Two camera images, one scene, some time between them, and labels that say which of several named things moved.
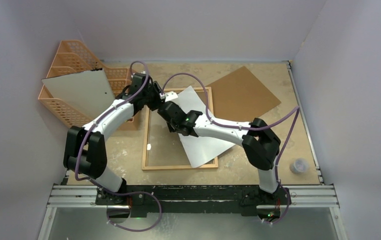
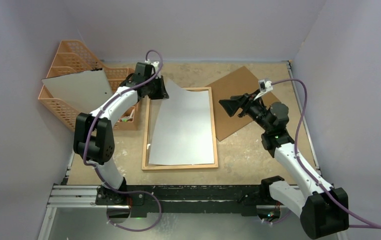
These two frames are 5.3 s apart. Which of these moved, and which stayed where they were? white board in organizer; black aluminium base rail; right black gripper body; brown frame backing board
Moved: right black gripper body
Stayed: brown frame backing board; black aluminium base rail; white board in organizer
